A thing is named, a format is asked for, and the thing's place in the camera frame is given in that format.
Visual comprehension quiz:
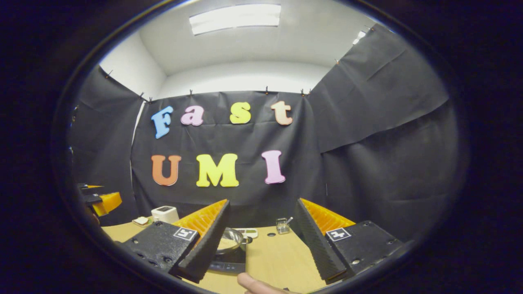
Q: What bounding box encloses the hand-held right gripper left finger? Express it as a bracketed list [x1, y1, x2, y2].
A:
[118, 199, 231, 283]

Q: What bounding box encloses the white toaster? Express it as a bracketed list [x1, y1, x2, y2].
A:
[151, 206, 179, 224]

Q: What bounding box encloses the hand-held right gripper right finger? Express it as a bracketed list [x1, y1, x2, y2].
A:
[293, 198, 405, 285]

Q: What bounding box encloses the black induction cooktop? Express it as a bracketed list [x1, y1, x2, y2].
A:
[206, 245, 248, 274]

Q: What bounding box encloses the large ceiling light panel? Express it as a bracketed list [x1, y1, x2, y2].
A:
[189, 4, 282, 36]

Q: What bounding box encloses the steel pot with black handles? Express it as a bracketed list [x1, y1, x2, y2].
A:
[215, 227, 250, 256]

